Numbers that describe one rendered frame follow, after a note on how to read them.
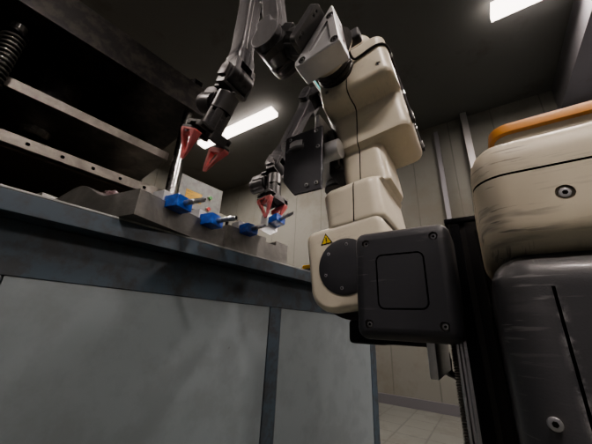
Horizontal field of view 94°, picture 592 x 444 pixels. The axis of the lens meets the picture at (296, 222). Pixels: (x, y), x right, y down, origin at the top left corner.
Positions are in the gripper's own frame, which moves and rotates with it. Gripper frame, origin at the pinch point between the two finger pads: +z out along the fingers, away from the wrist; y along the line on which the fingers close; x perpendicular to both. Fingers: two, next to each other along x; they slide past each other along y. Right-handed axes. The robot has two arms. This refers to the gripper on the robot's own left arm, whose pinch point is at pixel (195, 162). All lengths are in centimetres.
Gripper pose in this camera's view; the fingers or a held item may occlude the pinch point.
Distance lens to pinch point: 76.4
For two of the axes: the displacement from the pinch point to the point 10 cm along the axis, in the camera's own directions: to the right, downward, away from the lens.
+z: -4.2, 9.0, -0.9
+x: 7.4, 2.8, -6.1
